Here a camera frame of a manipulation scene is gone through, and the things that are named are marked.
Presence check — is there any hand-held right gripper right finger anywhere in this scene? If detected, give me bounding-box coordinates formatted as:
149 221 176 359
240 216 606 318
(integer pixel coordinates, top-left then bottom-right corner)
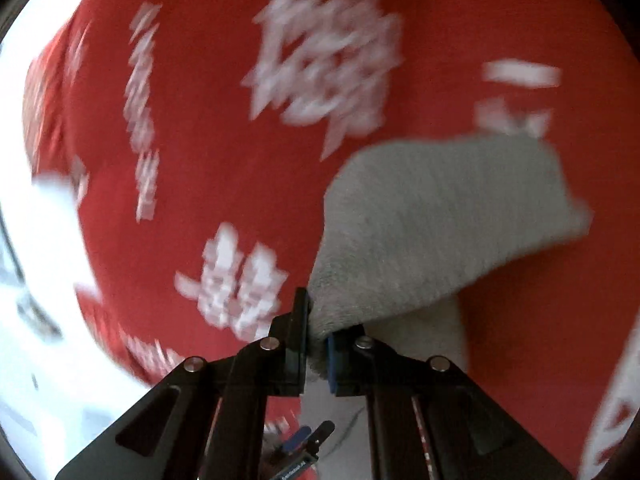
324 324 574 480

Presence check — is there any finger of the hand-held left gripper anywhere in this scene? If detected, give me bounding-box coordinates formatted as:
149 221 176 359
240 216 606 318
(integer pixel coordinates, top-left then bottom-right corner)
267 420 337 480

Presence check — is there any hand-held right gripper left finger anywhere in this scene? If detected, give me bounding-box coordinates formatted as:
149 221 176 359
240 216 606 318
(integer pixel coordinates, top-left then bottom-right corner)
55 288 314 480

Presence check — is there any grey fleece small garment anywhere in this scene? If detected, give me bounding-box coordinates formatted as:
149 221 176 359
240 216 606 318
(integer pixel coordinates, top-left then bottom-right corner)
305 132 596 386

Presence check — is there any red blanket with white print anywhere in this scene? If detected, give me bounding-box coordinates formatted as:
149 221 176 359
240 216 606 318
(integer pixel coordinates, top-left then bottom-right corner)
22 0 640 480

